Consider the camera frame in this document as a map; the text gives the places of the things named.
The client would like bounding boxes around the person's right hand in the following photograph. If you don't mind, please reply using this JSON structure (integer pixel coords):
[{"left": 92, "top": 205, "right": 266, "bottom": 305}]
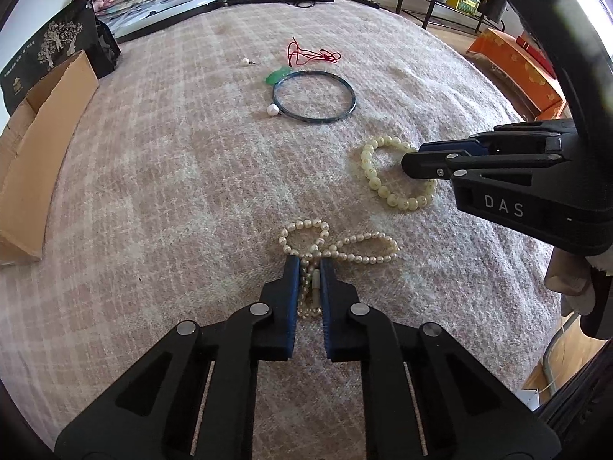
[{"left": 543, "top": 247, "right": 598, "bottom": 318}]

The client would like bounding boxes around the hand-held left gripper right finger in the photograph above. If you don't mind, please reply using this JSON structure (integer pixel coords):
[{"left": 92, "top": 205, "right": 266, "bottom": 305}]
[{"left": 319, "top": 258, "right": 562, "bottom": 460}]

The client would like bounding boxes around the pink plaid blanket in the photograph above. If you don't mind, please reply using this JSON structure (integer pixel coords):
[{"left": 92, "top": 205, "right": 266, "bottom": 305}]
[{"left": 0, "top": 0, "right": 562, "bottom": 460}]

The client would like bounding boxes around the blue checked bed sheet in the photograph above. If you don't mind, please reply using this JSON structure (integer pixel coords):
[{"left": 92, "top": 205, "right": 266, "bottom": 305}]
[{"left": 98, "top": 0, "right": 336, "bottom": 41}]

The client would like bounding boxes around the cardboard box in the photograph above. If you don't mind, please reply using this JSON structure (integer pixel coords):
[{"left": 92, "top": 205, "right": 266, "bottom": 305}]
[{"left": 0, "top": 50, "right": 100, "bottom": 265}]

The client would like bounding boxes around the thin blue bangle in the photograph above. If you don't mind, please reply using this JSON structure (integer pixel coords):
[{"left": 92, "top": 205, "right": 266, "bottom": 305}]
[{"left": 272, "top": 70, "right": 357, "bottom": 123}]

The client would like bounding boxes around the green pendant on red cord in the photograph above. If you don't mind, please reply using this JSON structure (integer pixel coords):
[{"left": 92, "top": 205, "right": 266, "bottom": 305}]
[{"left": 264, "top": 37, "right": 342, "bottom": 88}]

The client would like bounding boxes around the cream bead bracelet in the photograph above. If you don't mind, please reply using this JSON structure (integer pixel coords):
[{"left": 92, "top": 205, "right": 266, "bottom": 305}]
[{"left": 360, "top": 135, "right": 438, "bottom": 210}]

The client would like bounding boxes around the orange patterned box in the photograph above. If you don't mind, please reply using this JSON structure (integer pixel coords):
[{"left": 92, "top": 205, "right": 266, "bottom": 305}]
[{"left": 467, "top": 28, "right": 570, "bottom": 122}]

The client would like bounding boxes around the white pearl necklace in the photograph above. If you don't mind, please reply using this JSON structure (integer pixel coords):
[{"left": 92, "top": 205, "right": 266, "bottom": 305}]
[{"left": 278, "top": 218, "right": 401, "bottom": 319}]

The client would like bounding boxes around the black bag with tree print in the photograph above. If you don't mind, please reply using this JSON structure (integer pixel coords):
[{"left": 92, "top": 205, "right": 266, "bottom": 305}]
[{"left": 0, "top": 0, "right": 121, "bottom": 117}]

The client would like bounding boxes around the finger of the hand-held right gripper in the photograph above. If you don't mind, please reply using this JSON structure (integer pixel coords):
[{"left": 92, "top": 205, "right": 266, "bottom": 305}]
[
  {"left": 420, "top": 119, "right": 576, "bottom": 155},
  {"left": 400, "top": 151, "right": 563, "bottom": 184}
]

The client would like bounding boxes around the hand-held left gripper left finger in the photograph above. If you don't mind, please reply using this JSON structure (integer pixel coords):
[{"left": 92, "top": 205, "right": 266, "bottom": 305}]
[{"left": 55, "top": 255, "right": 302, "bottom": 460}]

